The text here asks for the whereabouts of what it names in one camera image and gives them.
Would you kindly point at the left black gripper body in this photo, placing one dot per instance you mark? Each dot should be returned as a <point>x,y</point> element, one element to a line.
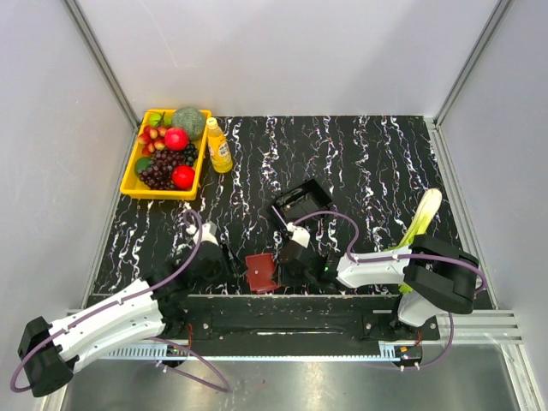
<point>217,277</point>

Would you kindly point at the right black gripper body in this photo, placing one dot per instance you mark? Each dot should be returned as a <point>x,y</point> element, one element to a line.
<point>288,277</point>

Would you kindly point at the red leather card holder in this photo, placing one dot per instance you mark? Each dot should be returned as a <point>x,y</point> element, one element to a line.
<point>259,273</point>

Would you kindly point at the black card dispenser box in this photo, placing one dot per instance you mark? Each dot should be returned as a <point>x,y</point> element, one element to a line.
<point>299,201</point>

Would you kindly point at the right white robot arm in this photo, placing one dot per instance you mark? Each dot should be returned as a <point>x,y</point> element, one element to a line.
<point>443,278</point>

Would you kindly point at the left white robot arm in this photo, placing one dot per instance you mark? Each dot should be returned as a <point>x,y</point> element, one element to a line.
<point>51,353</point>

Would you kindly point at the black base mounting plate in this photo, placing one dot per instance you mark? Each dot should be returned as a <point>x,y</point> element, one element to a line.
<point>354,316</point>

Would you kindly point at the red apple lower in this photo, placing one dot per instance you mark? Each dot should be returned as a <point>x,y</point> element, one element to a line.
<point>183,177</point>

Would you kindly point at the red apple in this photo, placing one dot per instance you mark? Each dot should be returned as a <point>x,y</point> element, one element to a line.
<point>176,139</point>
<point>183,177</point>

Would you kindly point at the dark purple grape bunch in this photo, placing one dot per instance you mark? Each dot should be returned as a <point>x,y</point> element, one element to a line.
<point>158,175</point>

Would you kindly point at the yellow juice bottle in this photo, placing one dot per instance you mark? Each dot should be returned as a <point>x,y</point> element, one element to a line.
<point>220,155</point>

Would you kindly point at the yellow plastic tray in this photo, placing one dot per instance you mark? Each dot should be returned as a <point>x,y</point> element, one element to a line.
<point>136,189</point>

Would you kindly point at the green lime fruit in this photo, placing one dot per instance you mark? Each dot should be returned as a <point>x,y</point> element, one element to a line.
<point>141,164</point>

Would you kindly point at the red apple upper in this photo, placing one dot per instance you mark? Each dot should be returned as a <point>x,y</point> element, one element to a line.
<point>176,139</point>

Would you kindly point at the small red fruits cluster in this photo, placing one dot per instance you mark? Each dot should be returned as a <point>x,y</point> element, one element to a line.
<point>151,140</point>

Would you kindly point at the green broccoli head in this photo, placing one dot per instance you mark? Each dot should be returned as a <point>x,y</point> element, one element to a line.
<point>191,120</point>

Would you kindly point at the green pear fruit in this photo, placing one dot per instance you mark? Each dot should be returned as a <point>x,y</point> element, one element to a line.
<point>159,119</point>

